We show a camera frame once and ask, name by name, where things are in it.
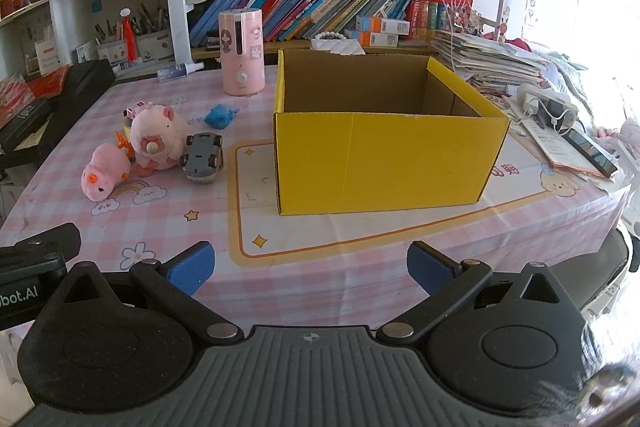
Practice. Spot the white box red label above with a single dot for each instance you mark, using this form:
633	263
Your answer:
50	57

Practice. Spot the blue plastic packet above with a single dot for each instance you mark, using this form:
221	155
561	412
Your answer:
220	117

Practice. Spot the pink humidifier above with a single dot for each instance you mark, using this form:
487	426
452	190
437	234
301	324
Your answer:
240	57

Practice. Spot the black phone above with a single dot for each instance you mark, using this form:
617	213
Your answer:
590	152

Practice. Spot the row of colourful books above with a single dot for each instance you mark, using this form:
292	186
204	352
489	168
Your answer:
300	7

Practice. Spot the white pen holder boxes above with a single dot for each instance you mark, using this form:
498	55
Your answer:
150	44

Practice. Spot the large pink pig plush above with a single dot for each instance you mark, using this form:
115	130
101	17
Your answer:
157	132

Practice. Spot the red tassel ornament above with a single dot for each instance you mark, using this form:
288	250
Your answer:
129	37

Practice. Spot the white power strip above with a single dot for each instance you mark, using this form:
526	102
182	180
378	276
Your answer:
547	104

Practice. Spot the yellow cardboard box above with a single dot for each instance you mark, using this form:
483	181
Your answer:
380	162

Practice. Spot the small pink plush toy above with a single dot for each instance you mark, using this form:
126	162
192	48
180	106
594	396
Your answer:
105	172

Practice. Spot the stack of workbooks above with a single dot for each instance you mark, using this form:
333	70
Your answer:
490	54

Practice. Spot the grey knitted cloth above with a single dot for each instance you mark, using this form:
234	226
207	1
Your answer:
572	79

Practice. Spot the spray bottle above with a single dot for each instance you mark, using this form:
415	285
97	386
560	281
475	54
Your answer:
177	72

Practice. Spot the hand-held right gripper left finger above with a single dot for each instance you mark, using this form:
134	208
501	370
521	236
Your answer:
192	269

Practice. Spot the row of thick red dictionaries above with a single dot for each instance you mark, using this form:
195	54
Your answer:
440	2

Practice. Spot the red packet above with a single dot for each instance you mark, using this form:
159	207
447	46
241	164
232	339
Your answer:
45	84

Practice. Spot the orange and white carton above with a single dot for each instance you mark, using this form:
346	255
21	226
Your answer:
377	40
382	25

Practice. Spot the pink checked table mat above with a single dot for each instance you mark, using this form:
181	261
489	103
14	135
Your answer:
175	227

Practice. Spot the black chair seat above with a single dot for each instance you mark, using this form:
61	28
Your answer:
607	267

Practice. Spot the orange paper booklet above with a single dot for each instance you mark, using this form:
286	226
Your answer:
560	147

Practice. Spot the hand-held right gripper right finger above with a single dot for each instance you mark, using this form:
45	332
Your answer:
430	268

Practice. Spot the white quilted bag with beads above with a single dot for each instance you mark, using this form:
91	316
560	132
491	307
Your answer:
337	44

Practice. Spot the black keyboard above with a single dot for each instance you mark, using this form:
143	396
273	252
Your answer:
75	92

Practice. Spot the furry sleeve with silver bead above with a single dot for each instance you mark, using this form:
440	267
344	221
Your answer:
600	397

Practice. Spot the grey toy car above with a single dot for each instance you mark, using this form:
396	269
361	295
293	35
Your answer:
200	157

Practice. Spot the orange toy figure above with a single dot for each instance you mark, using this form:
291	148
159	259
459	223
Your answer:
122	144

